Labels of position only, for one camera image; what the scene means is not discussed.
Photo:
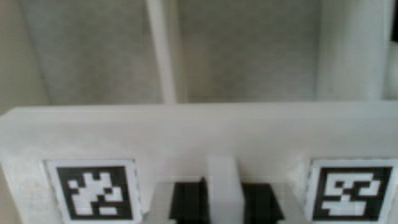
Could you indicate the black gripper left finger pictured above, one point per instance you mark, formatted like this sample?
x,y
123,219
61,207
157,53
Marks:
x,y
189,205

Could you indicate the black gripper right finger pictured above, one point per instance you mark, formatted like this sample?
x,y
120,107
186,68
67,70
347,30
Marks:
x,y
262,212

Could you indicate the white door panel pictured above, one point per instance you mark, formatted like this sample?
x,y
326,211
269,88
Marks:
x,y
225,191

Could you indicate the white cabinet body box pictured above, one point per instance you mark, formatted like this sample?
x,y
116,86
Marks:
x,y
189,84

